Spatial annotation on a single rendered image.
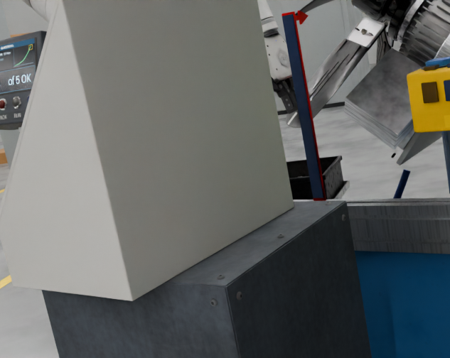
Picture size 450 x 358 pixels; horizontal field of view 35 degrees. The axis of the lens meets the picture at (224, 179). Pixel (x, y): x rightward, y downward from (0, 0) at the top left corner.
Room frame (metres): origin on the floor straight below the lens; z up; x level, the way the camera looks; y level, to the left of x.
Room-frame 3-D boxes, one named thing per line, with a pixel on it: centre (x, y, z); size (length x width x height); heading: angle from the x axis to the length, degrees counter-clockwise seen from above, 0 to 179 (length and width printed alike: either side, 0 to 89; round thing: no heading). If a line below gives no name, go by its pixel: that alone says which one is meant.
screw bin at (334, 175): (1.46, -0.12, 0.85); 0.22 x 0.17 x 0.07; 67
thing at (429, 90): (1.03, -0.32, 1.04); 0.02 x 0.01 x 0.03; 52
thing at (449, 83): (1.01, -0.34, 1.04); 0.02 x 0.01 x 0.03; 52
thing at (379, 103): (1.45, -0.37, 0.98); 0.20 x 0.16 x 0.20; 52
